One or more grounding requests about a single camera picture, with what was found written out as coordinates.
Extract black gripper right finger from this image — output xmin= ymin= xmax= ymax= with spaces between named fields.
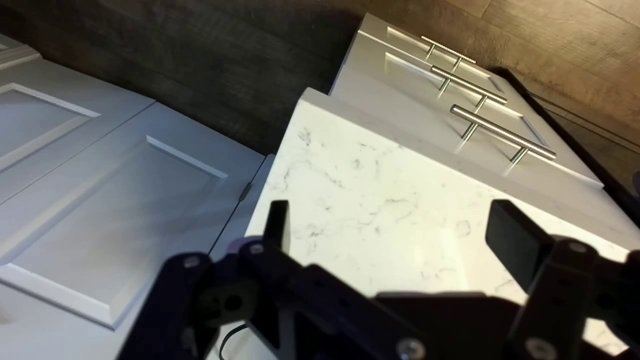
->
xmin=486 ymin=200 xmax=554 ymax=291

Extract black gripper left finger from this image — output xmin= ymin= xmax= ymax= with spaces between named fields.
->
xmin=263 ymin=200 xmax=291 ymax=250

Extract white island cabinet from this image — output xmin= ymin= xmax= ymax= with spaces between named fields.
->
xmin=249 ymin=17 xmax=640 ymax=300

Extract white lower cabinet doors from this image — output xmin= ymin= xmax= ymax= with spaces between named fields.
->
xmin=0 ymin=37 xmax=270 ymax=360

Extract steel bar handle near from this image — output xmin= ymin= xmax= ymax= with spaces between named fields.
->
xmin=451 ymin=105 xmax=557 ymax=164

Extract steel bar handle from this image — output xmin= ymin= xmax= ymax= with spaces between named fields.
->
xmin=422 ymin=37 xmax=476 ymax=68
xmin=451 ymin=105 xmax=557 ymax=164
xmin=428 ymin=67 xmax=508 ymax=105

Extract steel bar handle middle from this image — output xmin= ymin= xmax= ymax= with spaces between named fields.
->
xmin=428 ymin=67 xmax=508 ymax=105

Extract steel bar handle far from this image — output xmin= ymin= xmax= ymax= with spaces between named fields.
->
xmin=422 ymin=37 xmax=476 ymax=68

